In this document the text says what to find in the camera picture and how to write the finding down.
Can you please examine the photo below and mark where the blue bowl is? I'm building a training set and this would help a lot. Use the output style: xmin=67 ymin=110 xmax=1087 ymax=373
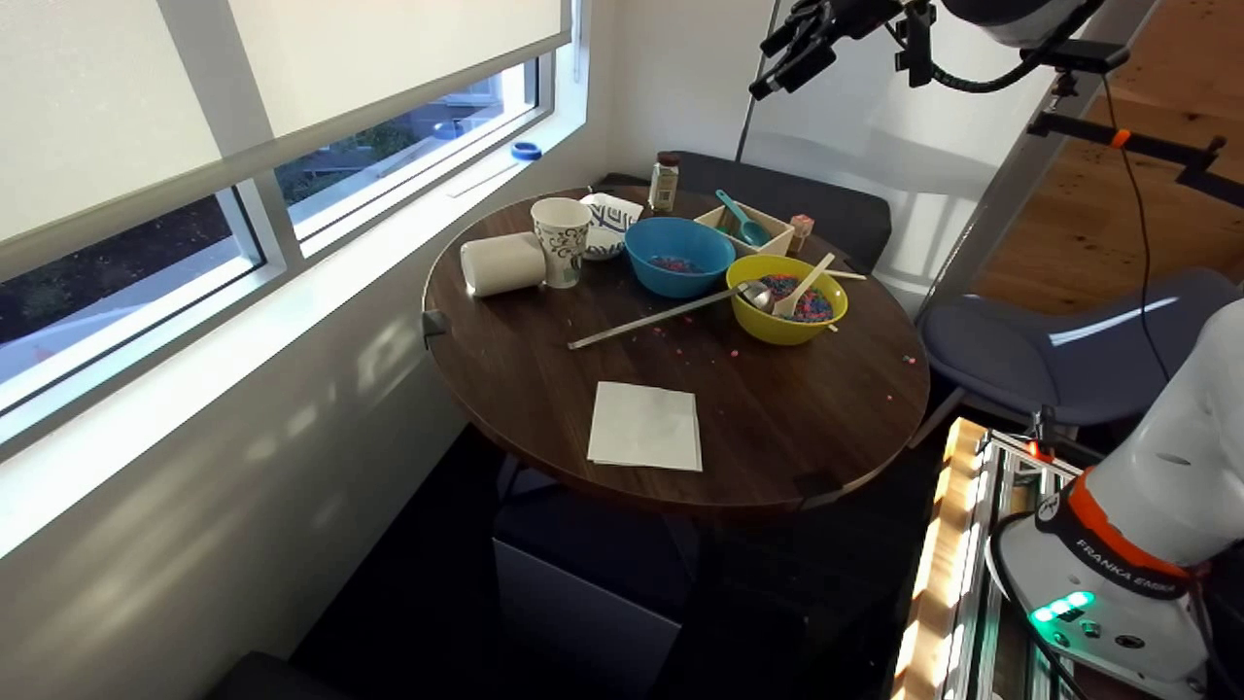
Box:
xmin=621 ymin=213 xmax=737 ymax=305

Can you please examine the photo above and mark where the metal scoop with white handle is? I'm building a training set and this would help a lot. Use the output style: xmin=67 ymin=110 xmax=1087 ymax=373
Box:
xmin=733 ymin=277 xmax=781 ymax=321

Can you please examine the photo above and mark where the white paper towel roll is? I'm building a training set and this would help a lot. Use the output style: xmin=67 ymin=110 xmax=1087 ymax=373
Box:
xmin=458 ymin=231 xmax=546 ymax=305

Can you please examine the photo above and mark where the white paper napkin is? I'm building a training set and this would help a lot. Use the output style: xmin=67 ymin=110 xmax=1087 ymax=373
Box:
xmin=581 ymin=376 xmax=707 ymax=476

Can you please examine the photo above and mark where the white roller blind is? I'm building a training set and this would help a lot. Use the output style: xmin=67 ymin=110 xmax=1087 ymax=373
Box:
xmin=230 ymin=0 xmax=573 ymax=145
xmin=0 ymin=0 xmax=225 ymax=244

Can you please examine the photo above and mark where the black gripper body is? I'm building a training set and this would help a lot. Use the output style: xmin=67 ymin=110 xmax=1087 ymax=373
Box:
xmin=816 ymin=0 xmax=910 ymax=41

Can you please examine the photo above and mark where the long wooden stick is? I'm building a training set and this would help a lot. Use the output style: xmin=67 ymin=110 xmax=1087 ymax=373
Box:
xmin=562 ymin=288 xmax=733 ymax=355

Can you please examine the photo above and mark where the black stereo camera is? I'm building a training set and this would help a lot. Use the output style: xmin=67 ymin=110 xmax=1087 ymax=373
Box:
xmin=1032 ymin=34 xmax=1133 ymax=79

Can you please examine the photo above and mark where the yellow bowl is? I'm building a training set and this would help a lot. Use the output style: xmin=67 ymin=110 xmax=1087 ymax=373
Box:
xmin=721 ymin=253 xmax=856 ymax=349

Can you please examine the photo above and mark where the white plastic utensil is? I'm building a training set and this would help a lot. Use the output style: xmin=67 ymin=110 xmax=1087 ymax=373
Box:
xmin=774 ymin=248 xmax=838 ymax=321

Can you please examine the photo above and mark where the teal measuring scoop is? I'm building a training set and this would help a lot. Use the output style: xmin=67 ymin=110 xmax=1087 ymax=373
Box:
xmin=710 ymin=187 xmax=774 ymax=248

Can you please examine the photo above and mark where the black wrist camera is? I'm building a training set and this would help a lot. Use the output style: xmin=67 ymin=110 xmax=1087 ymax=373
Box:
xmin=890 ymin=0 xmax=940 ymax=88

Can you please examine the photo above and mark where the glass spice jar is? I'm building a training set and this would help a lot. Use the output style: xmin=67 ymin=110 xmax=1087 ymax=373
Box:
xmin=643 ymin=157 xmax=684 ymax=213

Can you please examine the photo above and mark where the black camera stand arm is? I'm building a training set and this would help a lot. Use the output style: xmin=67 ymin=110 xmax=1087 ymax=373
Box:
xmin=1026 ymin=69 xmax=1244 ymax=211

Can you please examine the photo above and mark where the grey blue chair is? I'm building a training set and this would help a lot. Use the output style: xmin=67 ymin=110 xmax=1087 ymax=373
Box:
xmin=912 ymin=268 xmax=1244 ymax=430

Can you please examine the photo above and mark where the light wooden box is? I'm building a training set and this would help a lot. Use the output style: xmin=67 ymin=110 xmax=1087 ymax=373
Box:
xmin=691 ymin=191 xmax=800 ymax=259

